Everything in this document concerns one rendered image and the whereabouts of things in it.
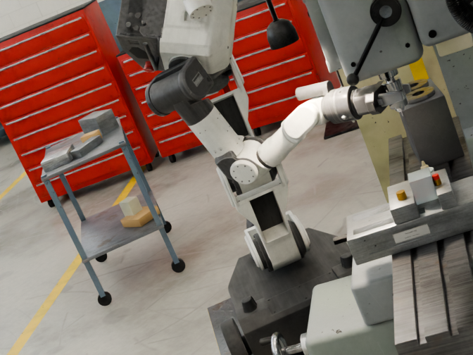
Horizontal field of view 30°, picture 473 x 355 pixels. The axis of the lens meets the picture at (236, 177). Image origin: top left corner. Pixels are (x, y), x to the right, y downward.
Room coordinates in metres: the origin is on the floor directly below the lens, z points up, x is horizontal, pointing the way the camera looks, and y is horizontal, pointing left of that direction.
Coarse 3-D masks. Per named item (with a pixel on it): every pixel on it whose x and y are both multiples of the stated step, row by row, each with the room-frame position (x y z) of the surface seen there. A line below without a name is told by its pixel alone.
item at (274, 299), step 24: (312, 240) 3.04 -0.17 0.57; (240, 264) 3.10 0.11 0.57; (312, 264) 2.84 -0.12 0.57; (336, 264) 2.76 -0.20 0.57; (240, 288) 2.89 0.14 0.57; (264, 288) 2.81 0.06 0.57; (288, 288) 2.73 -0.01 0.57; (312, 288) 2.61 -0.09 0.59; (240, 312) 2.61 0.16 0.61; (264, 312) 2.56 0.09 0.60; (288, 312) 2.54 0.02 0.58; (264, 336) 2.53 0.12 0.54; (288, 336) 2.53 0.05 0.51
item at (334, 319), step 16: (320, 288) 2.30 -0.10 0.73; (336, 288) 2.26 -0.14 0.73; (320, 304) 2.20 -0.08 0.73; (336, 304) 2.17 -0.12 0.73; (352, 304) 2.13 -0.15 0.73; (320, 320) 2.12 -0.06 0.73; (336, 320) 2.08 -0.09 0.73; (352, 320) 2.05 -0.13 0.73; (320, 336) 2.04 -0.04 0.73; (336, 336) 2.02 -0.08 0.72; (352, 336) 2.01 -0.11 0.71; (368, 336) 1.99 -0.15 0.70; (384, 336) 1.98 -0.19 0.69; (320, 352) 2.03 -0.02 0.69; (336, 352) 2.02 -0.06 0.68; (352, 352) 2.01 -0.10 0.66; (368, 352) 2.00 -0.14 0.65; (384, 352) 1.99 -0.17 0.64
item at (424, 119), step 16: (416, 80) 2.49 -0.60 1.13; (416, 96) 2.34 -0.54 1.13; (432, 96) 2.32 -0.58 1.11; (400, 112) 2.46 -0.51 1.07; (416, 112) 2.31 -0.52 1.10; (432, 112) 2.30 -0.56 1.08; (448, 112) 2.30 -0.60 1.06; (416, 128) 2.31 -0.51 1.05; (432, 128) 2.30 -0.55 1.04; (448, 128) 2.30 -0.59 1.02; (416, 144) 2.31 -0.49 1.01; (432, 144) 2.31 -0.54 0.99; (448, 144) 2.30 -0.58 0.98; (432, 160) 2.31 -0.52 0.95; (448, 160) 2.30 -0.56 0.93
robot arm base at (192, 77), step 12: (192, 60) 2.33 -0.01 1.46; (168, 72) 2.38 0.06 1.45; (180, 72) 2.29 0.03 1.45; (192, 72) 2.30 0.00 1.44; (204, 72) 2.34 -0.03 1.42; (180, 84) 2.27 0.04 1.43; (192, 84) 2.28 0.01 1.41; (204, 84) 2.32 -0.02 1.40; (192, 96) 2.27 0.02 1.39; (204, 96) 2.30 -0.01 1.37
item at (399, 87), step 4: (400, 84) 2.06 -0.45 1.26; (384, 88) 2.07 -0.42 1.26; (388, 88) 2.06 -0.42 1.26; (392, 88) 2.06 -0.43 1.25; (396, 88) 2.06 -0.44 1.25; (400, 88) 2.06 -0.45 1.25; (384, 92) 2.08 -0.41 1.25; (388, 92) 2.06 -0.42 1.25; (404, 92) 2.06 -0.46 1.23; (404, 96) 2.06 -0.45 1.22; (404, 100) 2.06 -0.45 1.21; (392, 104) 2.06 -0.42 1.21; (396, 104) 2.06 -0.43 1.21; (400, 104) 2.06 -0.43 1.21; (404, 104) 2.06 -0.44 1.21; (392, 108) 2.07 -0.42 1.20; (396, 108) 2.06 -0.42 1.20
